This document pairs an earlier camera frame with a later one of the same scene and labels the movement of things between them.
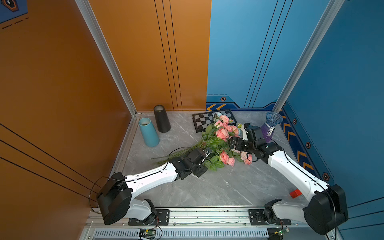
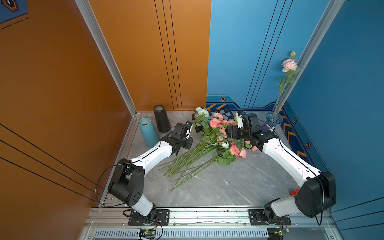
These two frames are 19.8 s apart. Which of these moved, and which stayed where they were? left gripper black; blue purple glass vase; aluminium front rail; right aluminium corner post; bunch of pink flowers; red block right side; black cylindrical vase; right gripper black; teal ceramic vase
Moved: bunch of pink flowers; right gripper black; left gripper black
Stayed: red block right side; right aluminium corner post; black cylindrical vase; blue purple glass vase; teal ceramic vase; aluminium front rail
